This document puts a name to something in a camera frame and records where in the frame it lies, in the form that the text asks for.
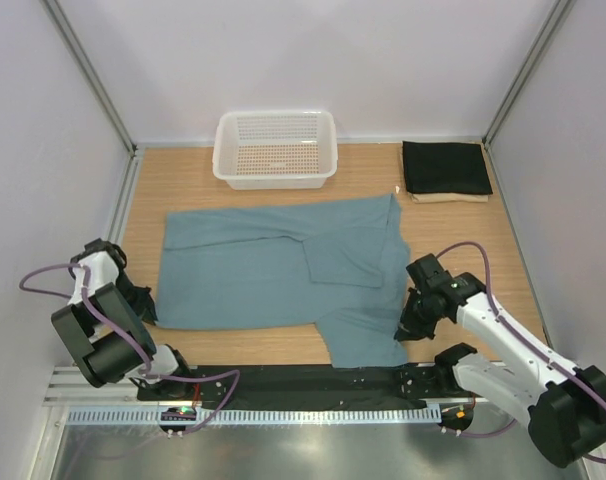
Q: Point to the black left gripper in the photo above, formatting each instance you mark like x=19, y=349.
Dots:
x=143, y=305

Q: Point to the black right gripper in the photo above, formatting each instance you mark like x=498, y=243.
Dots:
x=409, y=328

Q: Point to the teal blue t-shirt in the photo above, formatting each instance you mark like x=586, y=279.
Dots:
x=338, y=265

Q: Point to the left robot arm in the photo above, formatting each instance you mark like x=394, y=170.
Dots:
x=103, y=328

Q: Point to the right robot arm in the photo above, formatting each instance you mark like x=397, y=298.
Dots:
x=561, y=405

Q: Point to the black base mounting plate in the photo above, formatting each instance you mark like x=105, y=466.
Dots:
x=315, y=388

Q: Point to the folded black t-shirt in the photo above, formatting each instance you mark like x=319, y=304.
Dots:
x=445, y=167

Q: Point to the white perforated plastic basket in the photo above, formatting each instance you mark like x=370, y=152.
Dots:
x=275, y=149

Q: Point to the aluminium front frame rail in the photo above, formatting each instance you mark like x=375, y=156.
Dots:
x=68, y=386

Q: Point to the slotted grey cable duct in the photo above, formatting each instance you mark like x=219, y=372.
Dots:
x=166, y=416

